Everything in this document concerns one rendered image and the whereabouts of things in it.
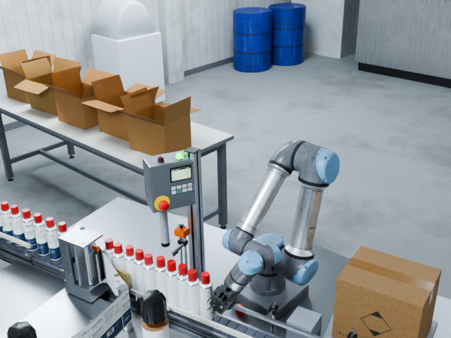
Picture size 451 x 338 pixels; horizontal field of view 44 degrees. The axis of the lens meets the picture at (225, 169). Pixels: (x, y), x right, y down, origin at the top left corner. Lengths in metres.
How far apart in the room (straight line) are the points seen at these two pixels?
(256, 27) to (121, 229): 5.79
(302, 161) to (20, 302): 1.30
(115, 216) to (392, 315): 1.57
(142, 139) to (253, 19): 4.74
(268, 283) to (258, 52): 6.35
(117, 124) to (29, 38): 2.89
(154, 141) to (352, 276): 2.03
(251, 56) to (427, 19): 2.46
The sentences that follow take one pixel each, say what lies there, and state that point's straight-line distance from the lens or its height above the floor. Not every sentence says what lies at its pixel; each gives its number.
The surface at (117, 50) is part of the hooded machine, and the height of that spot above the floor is 0.80.
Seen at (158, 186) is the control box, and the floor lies 1.40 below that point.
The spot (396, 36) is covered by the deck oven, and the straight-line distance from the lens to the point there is 8.28.
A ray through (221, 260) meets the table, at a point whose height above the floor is 0.83.
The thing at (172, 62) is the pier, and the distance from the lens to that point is 7.95.
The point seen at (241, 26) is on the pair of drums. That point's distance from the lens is 8.32.
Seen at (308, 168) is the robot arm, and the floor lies 1.46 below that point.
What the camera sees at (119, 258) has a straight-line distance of 2.30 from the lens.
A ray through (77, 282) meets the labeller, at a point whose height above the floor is 0.94.
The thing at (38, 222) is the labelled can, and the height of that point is 1.05.
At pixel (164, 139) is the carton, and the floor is 0.93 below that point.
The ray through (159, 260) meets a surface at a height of 1.08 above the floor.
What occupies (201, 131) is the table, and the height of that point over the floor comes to 0.78.
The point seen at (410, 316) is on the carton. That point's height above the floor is 1.07.
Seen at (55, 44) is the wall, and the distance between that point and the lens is 6.94.
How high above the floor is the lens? 2.32
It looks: 26 degrees down
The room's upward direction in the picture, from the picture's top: 1 degrees counter-clockwise
